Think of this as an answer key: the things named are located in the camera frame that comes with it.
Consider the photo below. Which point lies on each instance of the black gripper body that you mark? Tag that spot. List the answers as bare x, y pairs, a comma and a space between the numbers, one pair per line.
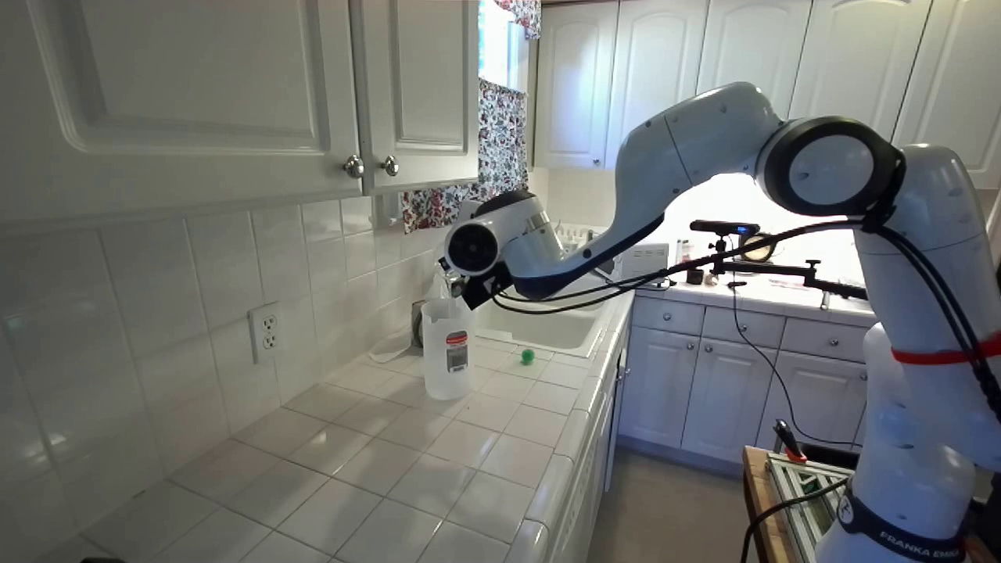
484, 285

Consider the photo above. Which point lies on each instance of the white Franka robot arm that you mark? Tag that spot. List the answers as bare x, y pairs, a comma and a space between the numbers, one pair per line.
706, 136

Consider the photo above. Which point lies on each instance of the white tissue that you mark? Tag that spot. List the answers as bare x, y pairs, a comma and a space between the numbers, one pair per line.
433, 285

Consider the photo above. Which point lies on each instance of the white double kitchen sink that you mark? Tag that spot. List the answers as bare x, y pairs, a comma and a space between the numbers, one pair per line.
547, 333

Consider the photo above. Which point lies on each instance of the white translucent plastic pitcher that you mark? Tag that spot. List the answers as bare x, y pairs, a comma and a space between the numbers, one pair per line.
448, 356

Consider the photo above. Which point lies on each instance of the small green object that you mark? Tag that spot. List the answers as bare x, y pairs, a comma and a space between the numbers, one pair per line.
526, 358

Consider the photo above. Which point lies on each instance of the floral curtain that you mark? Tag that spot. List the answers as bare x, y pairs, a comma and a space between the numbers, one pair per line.
501, 136

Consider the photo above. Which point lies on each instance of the silver cabinet knob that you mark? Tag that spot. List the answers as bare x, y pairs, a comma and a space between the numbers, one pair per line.
387, 164
352, 164

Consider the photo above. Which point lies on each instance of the grey countertop appliance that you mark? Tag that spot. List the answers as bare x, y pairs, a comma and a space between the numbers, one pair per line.
646, 260

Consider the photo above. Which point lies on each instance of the white counter base cabinet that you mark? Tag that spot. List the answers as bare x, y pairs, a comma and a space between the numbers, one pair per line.
594, 450

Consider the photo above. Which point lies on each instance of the white upper cabinet door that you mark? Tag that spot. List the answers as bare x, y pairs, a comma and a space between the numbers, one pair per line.
187, 95
423, 82

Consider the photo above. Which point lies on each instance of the white arched cabinet door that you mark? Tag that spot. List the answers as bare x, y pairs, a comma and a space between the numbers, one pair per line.
864, 52
577, 82
751, 37
963, 73
657, 52

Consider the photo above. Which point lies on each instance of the kitchen window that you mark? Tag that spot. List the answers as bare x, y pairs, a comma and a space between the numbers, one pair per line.
501, 52

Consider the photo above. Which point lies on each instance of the white base cabinet run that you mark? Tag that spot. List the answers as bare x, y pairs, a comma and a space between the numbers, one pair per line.
728, 386

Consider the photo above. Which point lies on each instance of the floral window valance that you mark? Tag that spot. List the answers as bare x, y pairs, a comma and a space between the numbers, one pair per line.
519, 17

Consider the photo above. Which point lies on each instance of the round kitchen timer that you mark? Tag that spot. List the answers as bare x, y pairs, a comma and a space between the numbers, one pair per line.
757, 252

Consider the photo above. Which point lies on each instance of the robot mounting table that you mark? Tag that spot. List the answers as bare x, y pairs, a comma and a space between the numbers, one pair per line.
798, 503

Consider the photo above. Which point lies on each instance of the red tape band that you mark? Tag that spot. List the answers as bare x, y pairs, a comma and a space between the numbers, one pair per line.
943, 351

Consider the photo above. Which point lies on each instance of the white wall outlet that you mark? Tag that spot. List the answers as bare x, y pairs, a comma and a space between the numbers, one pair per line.
263, 333

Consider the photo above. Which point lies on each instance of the black bar camera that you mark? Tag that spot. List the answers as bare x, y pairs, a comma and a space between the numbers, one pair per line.
723, 228

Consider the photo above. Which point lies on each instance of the black camera boom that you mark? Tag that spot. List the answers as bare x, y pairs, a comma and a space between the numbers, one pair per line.
800, 274

